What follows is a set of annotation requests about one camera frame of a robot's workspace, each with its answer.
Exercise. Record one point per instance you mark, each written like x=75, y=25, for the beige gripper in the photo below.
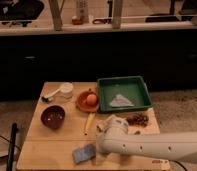
x=100, y=158

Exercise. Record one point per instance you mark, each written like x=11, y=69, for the blue sponge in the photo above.
x=84, y=153

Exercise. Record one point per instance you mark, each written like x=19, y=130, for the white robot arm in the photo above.
x=114, y=138

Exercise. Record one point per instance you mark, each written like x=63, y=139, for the dark purple bowl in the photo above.
x=53, y=117

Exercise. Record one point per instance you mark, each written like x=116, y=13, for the yellow banana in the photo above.
x=88, y=123

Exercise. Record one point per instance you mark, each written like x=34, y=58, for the brown grape bunch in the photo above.
x=138, y=120

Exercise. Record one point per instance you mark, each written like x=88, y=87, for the orange plate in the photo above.
x=82, y=104

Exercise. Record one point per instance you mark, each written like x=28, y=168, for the orange ball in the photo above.
x=91, y=99

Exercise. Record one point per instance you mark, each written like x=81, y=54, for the grey crumpled cloth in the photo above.
x=120, y=101

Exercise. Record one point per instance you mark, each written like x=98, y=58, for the green plastic tray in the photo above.
x=132, y=88

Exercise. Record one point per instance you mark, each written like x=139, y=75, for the white measuring scoop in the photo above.
x=65, y=88

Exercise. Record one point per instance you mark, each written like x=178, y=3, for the black pole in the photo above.
x=11, y=149

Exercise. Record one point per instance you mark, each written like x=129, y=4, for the red object on shelf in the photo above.
x=77, y=21

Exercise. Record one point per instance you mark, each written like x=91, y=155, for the black office chair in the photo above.
x=22, y=12

